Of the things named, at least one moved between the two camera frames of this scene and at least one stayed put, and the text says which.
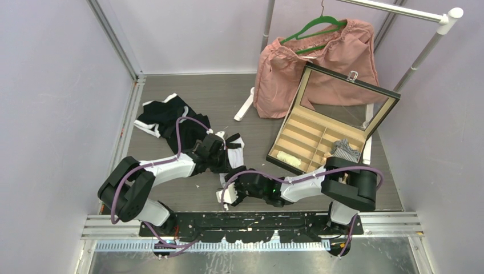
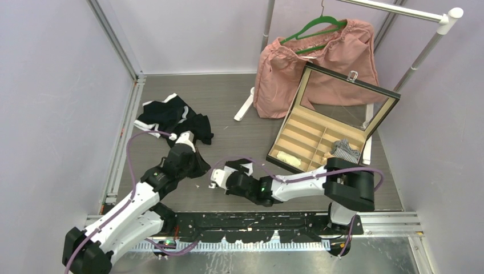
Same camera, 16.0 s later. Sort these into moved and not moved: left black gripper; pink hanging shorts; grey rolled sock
Moved: left black gripper
Not moved: pink hanging shorts; grey rolled sock
